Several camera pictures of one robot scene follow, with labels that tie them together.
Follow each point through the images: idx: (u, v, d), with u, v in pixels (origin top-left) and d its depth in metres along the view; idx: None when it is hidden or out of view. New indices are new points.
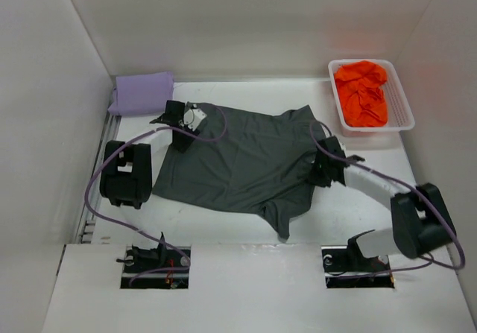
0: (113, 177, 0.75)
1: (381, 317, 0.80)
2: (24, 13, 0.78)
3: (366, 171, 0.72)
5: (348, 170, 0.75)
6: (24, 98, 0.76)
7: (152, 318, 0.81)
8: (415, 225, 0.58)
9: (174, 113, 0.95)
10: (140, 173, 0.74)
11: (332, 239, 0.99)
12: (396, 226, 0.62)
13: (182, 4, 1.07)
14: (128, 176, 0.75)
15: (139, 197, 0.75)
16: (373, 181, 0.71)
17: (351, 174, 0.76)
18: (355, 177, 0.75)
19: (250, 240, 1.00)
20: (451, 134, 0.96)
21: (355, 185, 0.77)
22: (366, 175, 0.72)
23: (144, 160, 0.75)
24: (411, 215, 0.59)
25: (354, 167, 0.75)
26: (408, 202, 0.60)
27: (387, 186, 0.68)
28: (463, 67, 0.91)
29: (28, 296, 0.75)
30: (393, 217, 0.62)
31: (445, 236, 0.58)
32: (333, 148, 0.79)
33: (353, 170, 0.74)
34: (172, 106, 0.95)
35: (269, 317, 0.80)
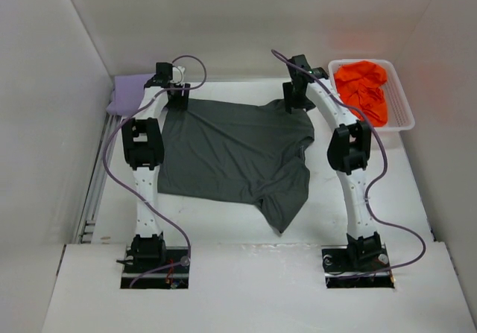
0: (133, 148, 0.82)
1: (381, 316, 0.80)
2: (25, 13, 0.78)
3: (325, 94, 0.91)
5: (311, 87, 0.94)
6: (24, 99, 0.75)
7: (152, 319, 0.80)
8: (345, 150, 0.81)
9: (164, 74, 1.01)
10: (157, 144, 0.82)
11: (332, 238, 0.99)
12: (332, 146, 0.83)
13: (182, 4, 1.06)
14: (147, 147, 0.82)
15: (158, 159, 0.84)
16: (328, 103, 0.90)
17: (313, 92, 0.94)
18: (316, 95, 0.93)
19: (251, 240, 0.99)
20: (450, 133, 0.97)
21: (312, 100, 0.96)
22: (325, 97, 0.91)
23: (156, 132, 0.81)
24: (345, 143, 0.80)
25: (317, 87, 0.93)
26: (346, 132, 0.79)
27: (336, 114, 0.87)
28: (462, 67, 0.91)
29: (29, 297, 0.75)
30: (332, 141, 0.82)
31: (362, 159, 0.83)
32: (301, 63, 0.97)
33: (315, 89, 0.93)
34: (162, 68, 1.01)
35: (269, 318, 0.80)
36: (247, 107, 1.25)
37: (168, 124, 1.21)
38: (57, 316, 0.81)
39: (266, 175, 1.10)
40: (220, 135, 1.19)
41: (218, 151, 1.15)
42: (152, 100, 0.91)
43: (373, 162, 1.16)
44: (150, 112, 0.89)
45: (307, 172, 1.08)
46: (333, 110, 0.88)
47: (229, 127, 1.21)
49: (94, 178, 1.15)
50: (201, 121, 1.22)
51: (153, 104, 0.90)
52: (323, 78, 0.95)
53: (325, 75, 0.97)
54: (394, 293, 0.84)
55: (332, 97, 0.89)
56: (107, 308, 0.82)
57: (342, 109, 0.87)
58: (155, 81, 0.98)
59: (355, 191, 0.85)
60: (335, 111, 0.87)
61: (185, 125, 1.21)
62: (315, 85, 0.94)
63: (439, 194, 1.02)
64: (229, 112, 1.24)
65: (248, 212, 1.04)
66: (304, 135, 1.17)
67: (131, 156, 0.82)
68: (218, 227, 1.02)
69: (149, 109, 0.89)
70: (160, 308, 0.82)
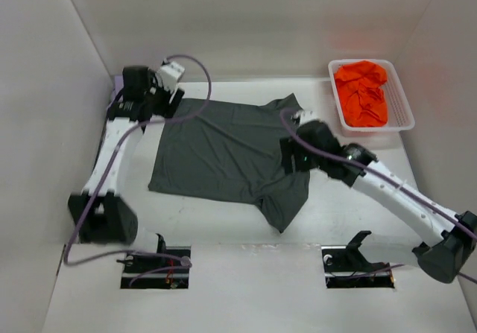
0: (93, 231, 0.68)
1: (381, 316, 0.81)
2: (26, 13, 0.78)
3: (393, 191, 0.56)
5: (364, 182, 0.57)
6: (24, 99, 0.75)
7: (152, 319, 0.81)
8: (455, 262, 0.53)
9: (136, 89, 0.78)
10: (121, 233, 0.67)
11: (332, 239, 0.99)
12: (428, 261, 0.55)
13: (182, 4, 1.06)
14: (108, 231, 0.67)
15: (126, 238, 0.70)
16: (404, 203, 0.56)
17: (364, 184, 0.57)
18: (373, 191, 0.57)
19: (251, 240, 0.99)
20: (451, 133, 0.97)
21: (365, 194, 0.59)
22: (393, 193, 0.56)
23: (117, 221, 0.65)
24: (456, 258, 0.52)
25: (371, 177, 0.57)
26: (453, 240, 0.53)
27: (424, 217, 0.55)
28: (463, 67, 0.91)
29: (29, 296, 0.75)
30: (433, 257, 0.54)
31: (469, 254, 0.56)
32: (326, 139, 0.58)
33: (372, 182, 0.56)
34: (133, 81, 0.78)
35: (268, 318, 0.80)
36: (247, 108, 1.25)
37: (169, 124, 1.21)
38: (57, 315, 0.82)
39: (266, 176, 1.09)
40: (221, 135, 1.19)
41: (218, 151, 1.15)
42: (115, 153, 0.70)
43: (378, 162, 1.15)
44: (112, 177, 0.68)
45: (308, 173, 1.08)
46: (419, 213, 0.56)
47: (229, 127, 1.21)
49: None
50: (201, 121, 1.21)
51: (118, 159, 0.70)
52: (371, 163, 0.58)
53: (370, 154, 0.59)
54: (394, 292, 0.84)
55: (405, 193, 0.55)
56: (108, 308, 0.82)
57: (429, 208, 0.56)
58: (121, 106, 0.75)
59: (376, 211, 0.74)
60: (421, 214, 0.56)
61: (185, 124, 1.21)
62: (367, 176, 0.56)
63: (439, 194, 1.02)
64: (229, 112, 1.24)
65: (248, 211, 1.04)
66: None
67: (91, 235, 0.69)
68: (217, 227, 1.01)
69: (111, 172, 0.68)
70: (161, 308, 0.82)
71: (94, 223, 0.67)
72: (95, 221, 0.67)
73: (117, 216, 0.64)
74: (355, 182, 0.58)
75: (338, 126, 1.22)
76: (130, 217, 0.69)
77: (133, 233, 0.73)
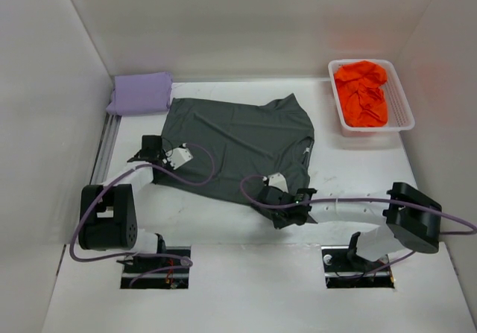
0: (94, 226, 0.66)
1: (380, 316, 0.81)
2: (25, 13, 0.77)
3: (333, 204, 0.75)
5: (314, 211, 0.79)
6: (24, 100, 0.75)
7: (153, 319, 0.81)
8: (415, 230, 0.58)
9: (150, 150, 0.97)
10: (125, 221, 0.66)
11: (331, 239, 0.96)
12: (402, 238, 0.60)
13: (182, 4, 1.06)
14: (111, 225, 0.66)
15: (125, 243, 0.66)
16: (346, 208, 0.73)
17: (317, 213, 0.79)
18: (324, 212, 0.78)
19: (251, 241, 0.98)
20: (450, 134, 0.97)
21: (326, 218, 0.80)
22: (336, 207, 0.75)
23: (124, 203, 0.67)
24: (412, 226, 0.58)
25: (317, 206, 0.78)
26: (402, 215, 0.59)
27: (366, 210, 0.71)
28: (463, 67, 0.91)
29: (29, 297, 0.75)
30: (399, 235, 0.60)
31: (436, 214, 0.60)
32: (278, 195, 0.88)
33: (318, 207, 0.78)
34: (149, 143, 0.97)
35: (267, 317, 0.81)
36: (248, 108, 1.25)
37: (170, 124, 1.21)
38: (58, 314, 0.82)
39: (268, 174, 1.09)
40: (222, 135, 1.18)
41: (218, 151, 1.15)
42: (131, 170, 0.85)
43: (378, 162, 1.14)
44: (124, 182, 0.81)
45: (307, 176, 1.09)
46: (360, 208, 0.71)
47: (229, 127, 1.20)
49: (94, 178, 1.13)
50: (202, 122, 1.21)
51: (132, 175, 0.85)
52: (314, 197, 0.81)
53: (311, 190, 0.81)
54: (394, 293, 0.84)
55: (341, 202, 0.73)
56: (109, 308, 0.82)
57: (366, 203, 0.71)
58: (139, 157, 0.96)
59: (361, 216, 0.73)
60: (362, 208, 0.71)
61: (185, 125, 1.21)
62: (314, 208, 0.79)
63: (439, 194, 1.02)
64: (229, 112, 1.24)
65: (251, 211, 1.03)
66: (302, 132, 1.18)
67: (89, 236, 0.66)
68: (216, 227, 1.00)
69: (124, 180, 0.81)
70: (161, 308, 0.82)
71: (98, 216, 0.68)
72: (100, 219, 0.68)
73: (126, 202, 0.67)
74: (310, 213, 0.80)
75: (337, 126, 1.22)
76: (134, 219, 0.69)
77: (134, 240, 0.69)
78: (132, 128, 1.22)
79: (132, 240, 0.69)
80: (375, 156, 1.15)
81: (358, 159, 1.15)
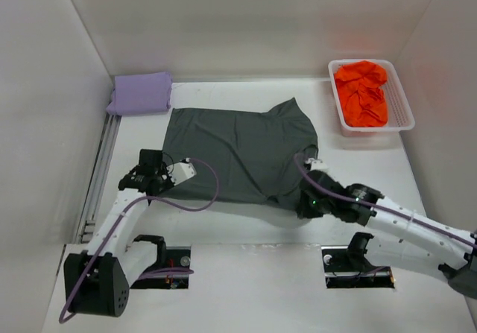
0: (80, 299, 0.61)
1: (380, 316, 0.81)
2: (24, 12, 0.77)
3: (407, 223, 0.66)
5: (376, 219, 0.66)
6: (25, 100, 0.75)
7: (153, 319, 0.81)
8: None
9: (150, 165, 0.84)
10: (112, 298, 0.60)
11: (332, 239, 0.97)
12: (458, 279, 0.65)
13: (182, 4, 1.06)
14: (98, 299, 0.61)
15: (115, 314, 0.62)
16: (419, 232, 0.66)
17: (378, 223, 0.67)
18: (387, 226, 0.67)
19: (251, 240, 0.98)
20: (451, 134, 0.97)
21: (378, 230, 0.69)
22: (408, 226, 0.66)
23: (109, 282, 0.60)
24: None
25: (382, 216, 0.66)
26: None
27: (443, 243, 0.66)
28: (463, 68, 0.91)
29: (28, 297, 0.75)
30: (460, 276, 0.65)
31: None
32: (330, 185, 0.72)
33: (385, 218, 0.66)
34: (147, 157, 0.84)
35: (268, 317, 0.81)
36: (250, 115, 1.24)
37: (171, 131, 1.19)
38: (58, 314, 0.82)
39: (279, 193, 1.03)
40: (226, 145, 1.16)
41: (219, 165, 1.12)
42: (120, 217, 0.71)
43: (378, 162, 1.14)
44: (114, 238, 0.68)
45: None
46: (437, 240, 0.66)
47: (232, 136, 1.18)
49: (94, 178, 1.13)
50: (203, 132, 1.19)
51: (121, 223, 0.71)
52: (380, 201, 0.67)
53: (376, 192, 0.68)
54: (394, 293, 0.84)
55: (418, 223, 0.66)
56: None
57: (444, 235, 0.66)
58: (133, 177, 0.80)
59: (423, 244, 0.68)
60: (440, 240, 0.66)
61: (188, 135, 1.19)
62: (378, 214, 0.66)
63: (439, 194, 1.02)
64: (231, 119, 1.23)
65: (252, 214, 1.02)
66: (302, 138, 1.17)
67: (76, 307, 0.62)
68: (216, 227, 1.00)
69: (112, 235, 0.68)
70: (161, 308, 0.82)
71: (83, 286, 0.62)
72: (86, 287, 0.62)
73: (110, 278, 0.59)
74: (370, 219, 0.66)
75: (337, 126, 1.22)
76: (123, 286, 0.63)
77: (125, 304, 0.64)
78: (132, 128, 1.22)
79: (123, 305, 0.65)
80: (376, 156, 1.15)
81: (359, 159, 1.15)
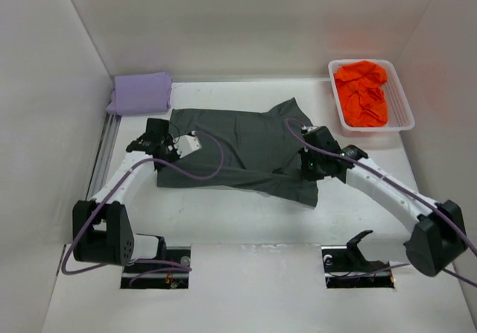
0: (87, 246, 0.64)
1: (380, 316, 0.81)
2: (24, 12, 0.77)
3: (377, 179, 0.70)
5: (353, 172, 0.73)
6: (24, 100, 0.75)
7: (152, 319, 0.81)
8: (433, 242, 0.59)
9: (156, 134, 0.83)
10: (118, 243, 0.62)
11: (331, 239, 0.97)
12: (412, 242, 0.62)
13: (182, 4, 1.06)
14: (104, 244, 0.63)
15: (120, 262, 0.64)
16: (384, 189, 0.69)
17: (355, 176, 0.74)
18: (361, 180, 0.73)
19: (251, 240, 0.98)
20: (451, 134, 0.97)
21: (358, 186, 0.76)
22: (376, 182, 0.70)
23: (117, 226, 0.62)
24: (433, 240, 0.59)
25: (359, 170, 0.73)
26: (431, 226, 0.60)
27: (404, 202, 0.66)
28: (463, 67, 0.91)
29: (28, 297, 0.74)
30: (413, 238, 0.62)
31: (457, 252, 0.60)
32: (326, 141, 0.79)
33: (361, 173, 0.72)
34: (153, 127, 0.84)
35: (267, 316, 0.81)
36: (250, 115, 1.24)
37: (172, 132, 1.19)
38: (58, 314, 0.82)
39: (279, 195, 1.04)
40: (226, 144, 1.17)
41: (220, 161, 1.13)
42: (128, 173, 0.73)
43: (378, 162, 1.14)
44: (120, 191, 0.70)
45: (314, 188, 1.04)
46: (399, 199, 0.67)
47: (232, 135, 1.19)
49: (95, 178, 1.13)
50: (204, 132, 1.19)
51: (128, 179, 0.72)
52: (362, 159, 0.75)
53: (362, 153, 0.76)
54: (394, 293, 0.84)
55: (387, 181, 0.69)
56: (109, 308, 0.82)
57: (410, 197, 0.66)
58: (141, 143, 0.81)
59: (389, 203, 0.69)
60: (402, 200, 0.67)
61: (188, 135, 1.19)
62: (356, 168, 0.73)
63: (439, 194, 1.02)
64: (231, 119, 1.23)
65: (252, 214, 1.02)
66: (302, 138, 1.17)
67: (83, 254, 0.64)
68: (216, 227, 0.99)
69: (120, 187, 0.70)
70: (161, 308, 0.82)
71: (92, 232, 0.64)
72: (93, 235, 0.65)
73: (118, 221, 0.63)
74: (349, 172, 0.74)
75: (337, 126, 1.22)
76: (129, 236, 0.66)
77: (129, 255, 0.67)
78: (132, 128, 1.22)
79: (127, 255, 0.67)
80: (376, 156, 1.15)
81: None
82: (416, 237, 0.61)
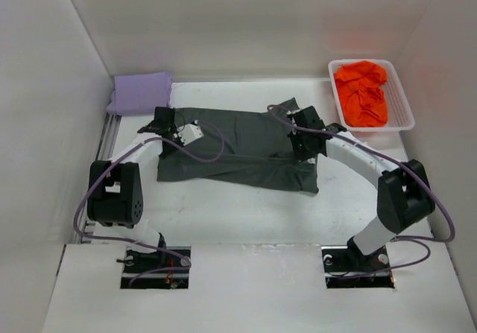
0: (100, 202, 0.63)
1: (381, 317, 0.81)
2: (24, 13, 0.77)
3: (350, 145, 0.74)
5: (331, 142, 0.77)
6: (24, 100, 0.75)
7: (152, 319, 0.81)
8: (396, 195, 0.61)
9: (164, 121, 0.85)
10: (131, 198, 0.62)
11: (332, 239, 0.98)
12: (381, 200, 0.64)
13: (182, 4, 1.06)
14: (117, 201, 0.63)
15: (131, 220, 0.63)
16: (358, 154, 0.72)
17: (333, 146, 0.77)
18: (338, 149, 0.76)
19: (250, 240, 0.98)
20: (451, 133, 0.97)
21: (337, 157, 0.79)
22: (350, 149, 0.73)
23: (132, 182, 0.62)
24: (396, 194, 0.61)
25: (336, 141, 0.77)
26: (395, 180, 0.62)
27: (373, 162, 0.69)
28: (463, 67, 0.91)
29: (27, 297, 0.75)
30: (380, 194, 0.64)
31: (424, 208, 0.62)
32: (311, 118, 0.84)
33: (337, 142, 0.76)
34: (162, 114, 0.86)
35: (265, 317, 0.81)
36: (250, 115, 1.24)
37: None
38: (58, 315, 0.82)
39: (279, 186, 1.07)
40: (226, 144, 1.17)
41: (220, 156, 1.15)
42: (139, 145, 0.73)
43: None
44: (133, 159, 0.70)
45: (313, 173, 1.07)
46: (368, 160, 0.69)
47: (232, 136, 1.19)
49: None
50: (204, 132, 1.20)
51: (140, 150, 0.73)
52: (341, 132, 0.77)
53: (342, 128, 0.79)
54: (394, 293, 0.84)
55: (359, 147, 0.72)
56: (109, 308, 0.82)
57: (378, 158, 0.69)
58: (150, 128, 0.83)
59: (362, 167, 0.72)
60: (370, 161, 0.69)
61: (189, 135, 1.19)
62: (333, 139, 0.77)
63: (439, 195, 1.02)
64: (231, 119, 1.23)
65: (252, 214, 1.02)
66: None
67: (95, 211, 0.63)
68: (216, 227, 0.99)
69: (132, 154, 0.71)
70: (161, 308, 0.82)
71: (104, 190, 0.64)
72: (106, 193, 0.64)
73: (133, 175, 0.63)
74: (327, 144, 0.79)
75: None
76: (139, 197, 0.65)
77: (139, 217, 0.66)
78: (132, 128, 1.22)
79: (137, 217, 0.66)
80: None
81: None
82: (381, 193, 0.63)
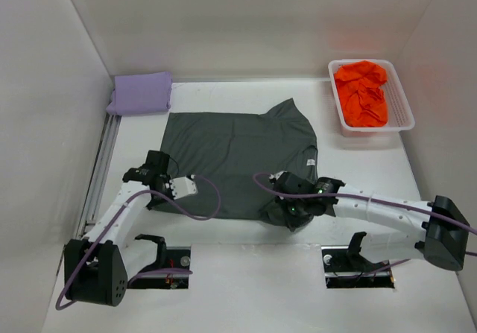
0: (81, 284, 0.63)
1: (380, 316, 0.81)
2: (24, 12, 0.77)
3: (366, 203, 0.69)
5: (340, 206, 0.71)
6: (24, 100, 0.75)
7: (152, 319, 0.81)
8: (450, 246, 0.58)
9: (156, 165, 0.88)
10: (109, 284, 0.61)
11: (331, 239, 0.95)
12: (431, 251, 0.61)
13: (182, 4, 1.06)
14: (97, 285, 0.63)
15: (112, 302, 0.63)
16: (378, 211, 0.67)
17: (343, 208, 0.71)
18: (352, 210, 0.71)
19: (251, 240, 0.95)
20: (451, 133, 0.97)
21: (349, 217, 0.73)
22: (367, 207, 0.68)
23: (109, 269, 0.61)
24: (448, 242, 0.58)
25: (344, 201, 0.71)
26: (440, 230, 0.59)
27: (401, 217, 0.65)
28: (463, 67, 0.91)
29: (28, 298, 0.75)
30: (428, 246, 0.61)
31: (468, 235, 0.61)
32: (297, 183, 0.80)
33: (348, 203, 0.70)
34: (155, 158, 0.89)
35: (265, 317, 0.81)
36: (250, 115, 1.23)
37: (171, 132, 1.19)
38: (58, 315, 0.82)
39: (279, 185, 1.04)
40: (225, 144, 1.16)
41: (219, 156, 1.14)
42: (123, 207, 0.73)
43: (379, 162, 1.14)
44: (114, 229, 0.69)
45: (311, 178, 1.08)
46: (395, 214, 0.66)
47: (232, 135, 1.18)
49: (94, 179, 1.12)
50: (203, 132, 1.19)
51: (123, 214, 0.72)
52: (341, 190, 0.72)
53: (338, 182, 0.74)
54: (394, 293, 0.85)
55: (375, 201, 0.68)
56: (109, 308, 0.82)
57: (402, 208, 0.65)
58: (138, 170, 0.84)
59: (385, 220, 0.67)
60: (398, 214, 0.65)
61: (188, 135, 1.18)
62: (340, 201, 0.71)
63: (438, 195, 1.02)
64: (231, 119, 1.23)
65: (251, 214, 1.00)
66: (302, 138, 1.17)
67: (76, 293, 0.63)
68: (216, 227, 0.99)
69: (114, 223, 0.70)
70: (161, 308, 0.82)
71: (86, 271, 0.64)
72: (87, 274, 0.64)
73: (110, 264, 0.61)
74: (335, 207, 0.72)
75: (338, 127, 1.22)
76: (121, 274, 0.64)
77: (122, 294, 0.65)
78: (131, 128, 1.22)
79: (121, 294, 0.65)
80: (376, 156, 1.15)
81: (359, 159, 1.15)
82: (432, 246, 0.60)
